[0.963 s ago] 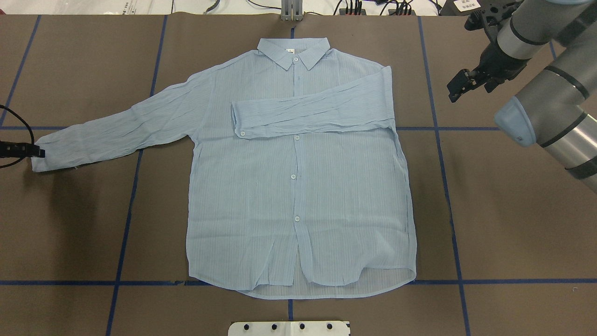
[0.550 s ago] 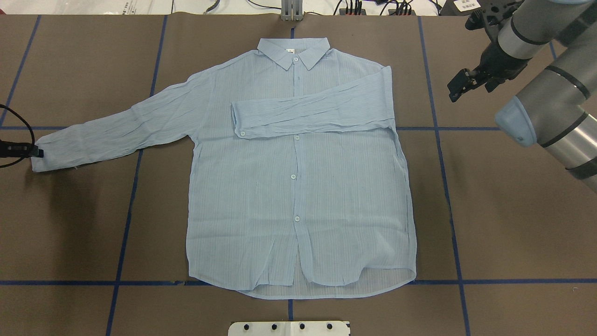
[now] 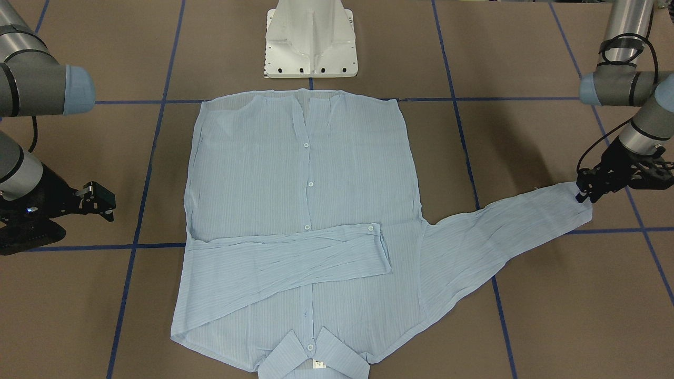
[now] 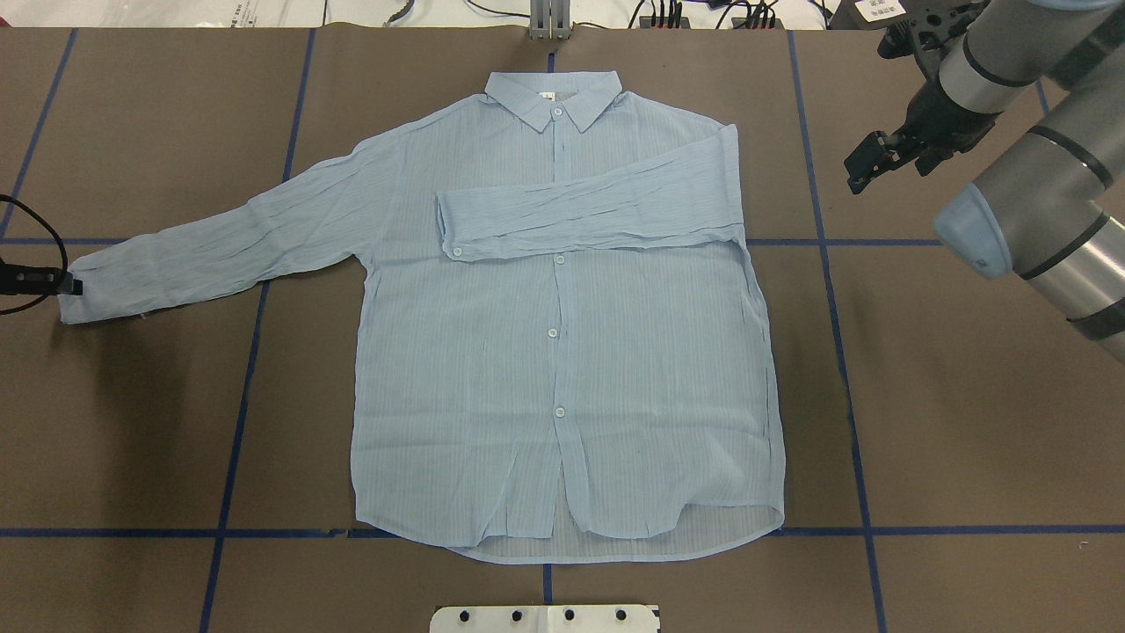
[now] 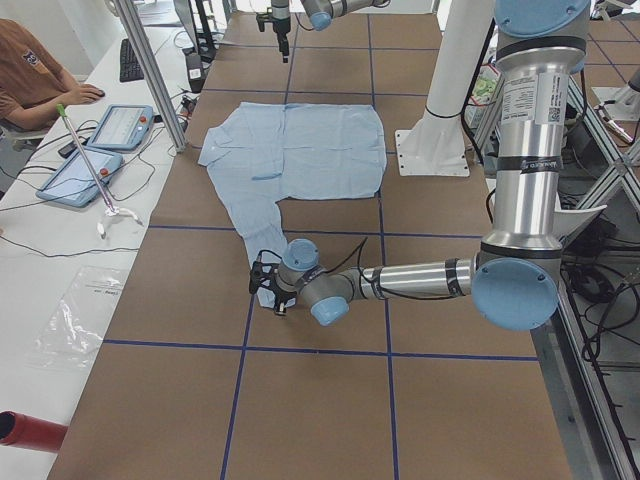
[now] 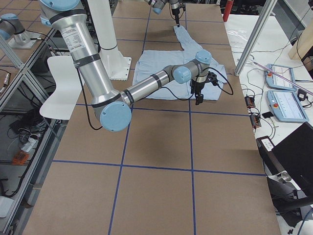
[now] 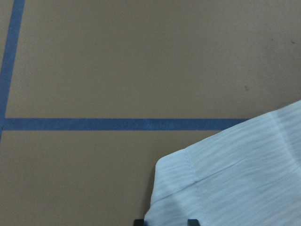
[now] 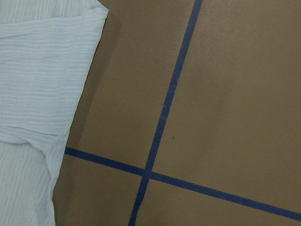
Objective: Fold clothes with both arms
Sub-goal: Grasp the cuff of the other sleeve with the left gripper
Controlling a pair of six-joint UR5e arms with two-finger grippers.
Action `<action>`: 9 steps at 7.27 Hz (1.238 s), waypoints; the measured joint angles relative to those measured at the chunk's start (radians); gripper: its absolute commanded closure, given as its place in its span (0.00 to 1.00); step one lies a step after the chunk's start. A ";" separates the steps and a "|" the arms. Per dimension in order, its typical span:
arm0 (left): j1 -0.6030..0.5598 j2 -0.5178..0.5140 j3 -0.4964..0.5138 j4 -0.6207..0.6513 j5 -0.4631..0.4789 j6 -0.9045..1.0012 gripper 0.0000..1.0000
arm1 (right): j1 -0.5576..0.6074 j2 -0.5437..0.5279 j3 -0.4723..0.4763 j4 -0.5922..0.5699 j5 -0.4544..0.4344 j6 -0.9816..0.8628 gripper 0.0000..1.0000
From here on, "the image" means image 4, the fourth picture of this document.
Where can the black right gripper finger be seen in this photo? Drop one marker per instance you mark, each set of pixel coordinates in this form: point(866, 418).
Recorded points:
point(873, 146)
point(861, 171)

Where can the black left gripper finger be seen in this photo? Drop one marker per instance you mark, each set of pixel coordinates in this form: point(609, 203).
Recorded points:
point(68, 285)

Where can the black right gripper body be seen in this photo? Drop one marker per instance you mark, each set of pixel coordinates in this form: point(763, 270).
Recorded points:
point(942, 123)

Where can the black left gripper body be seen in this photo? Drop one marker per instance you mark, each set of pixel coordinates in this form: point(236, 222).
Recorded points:
point(35, 281)

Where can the light blue button-up shirt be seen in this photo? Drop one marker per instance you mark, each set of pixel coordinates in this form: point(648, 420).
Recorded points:
point(563, 354)

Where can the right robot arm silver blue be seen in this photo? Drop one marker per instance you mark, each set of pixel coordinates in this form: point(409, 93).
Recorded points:
point(1034, 210)

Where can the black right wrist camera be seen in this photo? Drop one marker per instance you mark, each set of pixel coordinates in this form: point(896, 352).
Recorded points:
point(926, 28)

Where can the aluminium frame post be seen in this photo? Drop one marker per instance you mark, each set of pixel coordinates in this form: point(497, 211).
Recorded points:
point(550, 20)

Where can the white pedestal base plate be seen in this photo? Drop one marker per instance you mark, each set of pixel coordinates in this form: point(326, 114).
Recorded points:
point(548, 618)

